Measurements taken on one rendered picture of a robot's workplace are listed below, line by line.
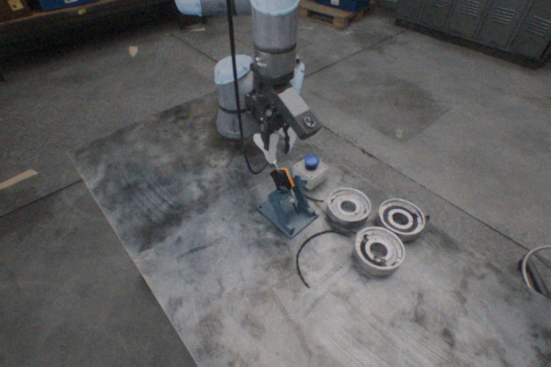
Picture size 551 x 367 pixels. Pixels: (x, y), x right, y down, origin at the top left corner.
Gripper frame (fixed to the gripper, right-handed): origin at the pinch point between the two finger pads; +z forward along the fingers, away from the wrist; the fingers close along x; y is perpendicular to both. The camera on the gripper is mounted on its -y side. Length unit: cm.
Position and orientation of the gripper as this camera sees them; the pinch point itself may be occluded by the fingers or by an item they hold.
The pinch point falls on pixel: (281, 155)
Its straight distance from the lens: 70.5
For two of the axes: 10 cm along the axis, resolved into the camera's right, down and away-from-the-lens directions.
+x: -7.3, 4.6, -5.0
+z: 0.0, 7.3, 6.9
